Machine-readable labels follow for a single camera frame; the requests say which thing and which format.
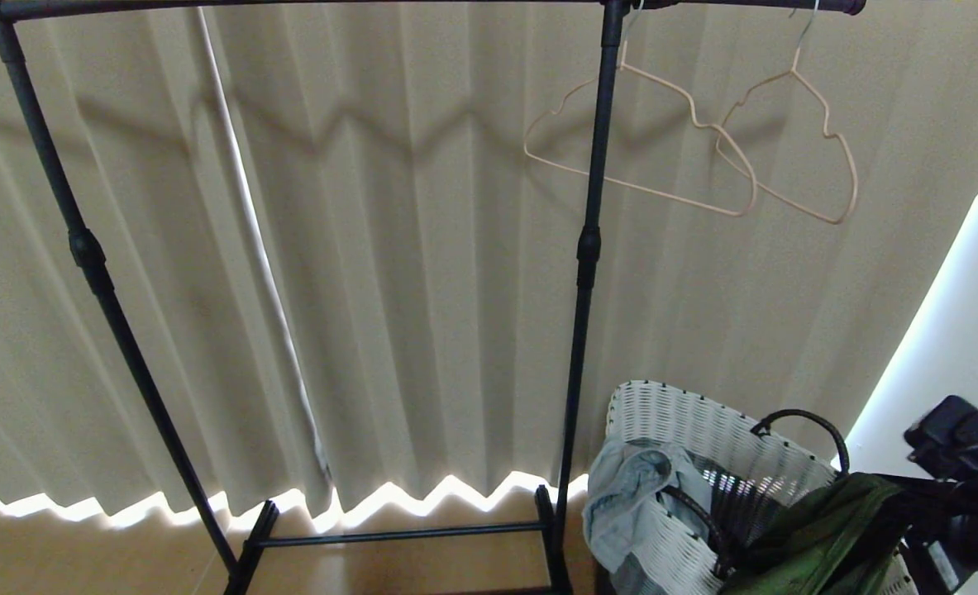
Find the beige curtain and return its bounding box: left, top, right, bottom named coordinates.
left=0, top=0, right=978, bottom=538

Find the pale blue garment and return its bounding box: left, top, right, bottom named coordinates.
left=582, top=438, right=714, bottom=595

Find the pink clothes hanger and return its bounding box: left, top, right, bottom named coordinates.
left=716, top=0, right=859, bottom=226
left=524, top=0, right=759, bottom=218

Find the black clothes rack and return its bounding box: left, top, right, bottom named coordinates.
left=0, top=0, right=867, bottom=595

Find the white laundry basket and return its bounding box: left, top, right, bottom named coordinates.
left=592, top=380, right=919, bottom=595

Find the green printed shirt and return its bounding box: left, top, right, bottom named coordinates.
left=720, top=473, right=911, bottom=595

